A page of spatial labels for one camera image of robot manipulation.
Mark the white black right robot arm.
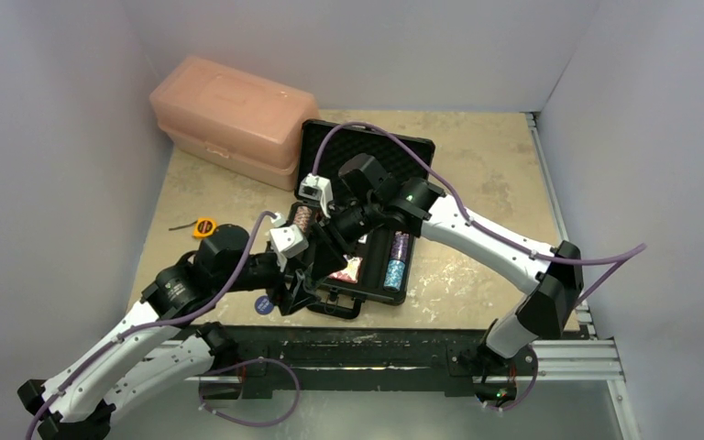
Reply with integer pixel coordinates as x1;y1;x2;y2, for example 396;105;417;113
299;154;583;373

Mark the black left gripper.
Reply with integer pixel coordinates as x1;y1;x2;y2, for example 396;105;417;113
215;249;321;313

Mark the red card deck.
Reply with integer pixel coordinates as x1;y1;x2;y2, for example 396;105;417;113
328;256;363;284

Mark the pink plastic storage box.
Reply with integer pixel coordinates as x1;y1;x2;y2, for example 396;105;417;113
149;56;319;191

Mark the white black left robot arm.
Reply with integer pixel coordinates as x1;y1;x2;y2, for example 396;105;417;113
17;212;320;439

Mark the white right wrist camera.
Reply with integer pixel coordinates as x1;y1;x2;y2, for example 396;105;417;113
298;173;334;217

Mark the yellow tape measure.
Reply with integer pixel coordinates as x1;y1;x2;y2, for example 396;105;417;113
169;217;217;239

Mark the purple chip stack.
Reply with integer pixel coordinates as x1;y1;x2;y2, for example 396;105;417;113
390;231;410;262

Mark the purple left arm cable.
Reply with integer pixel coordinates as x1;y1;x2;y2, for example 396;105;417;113
24;210;286;440

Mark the light blue chip stack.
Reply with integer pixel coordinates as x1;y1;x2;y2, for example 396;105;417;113
382;259;406;292

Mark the black poker carrying case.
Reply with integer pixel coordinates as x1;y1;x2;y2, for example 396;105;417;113
286;120;435;320

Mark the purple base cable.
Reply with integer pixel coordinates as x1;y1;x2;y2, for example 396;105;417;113
197;357;303;427

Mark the orange brown chip stack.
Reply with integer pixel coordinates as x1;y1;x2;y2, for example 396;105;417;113
292;205;314;234

